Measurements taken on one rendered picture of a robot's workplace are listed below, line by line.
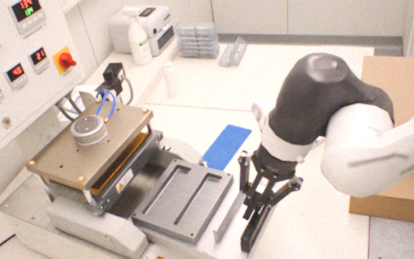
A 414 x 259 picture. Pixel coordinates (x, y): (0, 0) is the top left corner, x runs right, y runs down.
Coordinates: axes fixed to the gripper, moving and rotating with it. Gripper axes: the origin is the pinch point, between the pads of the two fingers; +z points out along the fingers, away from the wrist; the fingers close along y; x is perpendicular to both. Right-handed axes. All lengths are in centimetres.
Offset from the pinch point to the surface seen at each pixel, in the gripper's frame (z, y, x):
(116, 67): 45, -73, 64
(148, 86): 47, -58, 64
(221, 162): 35, -14, 35
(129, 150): 8.5, -31.8, 4.2
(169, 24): 41, -68, 100
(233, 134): 36, -16, 50
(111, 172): 8.4, -31.8, -3.5
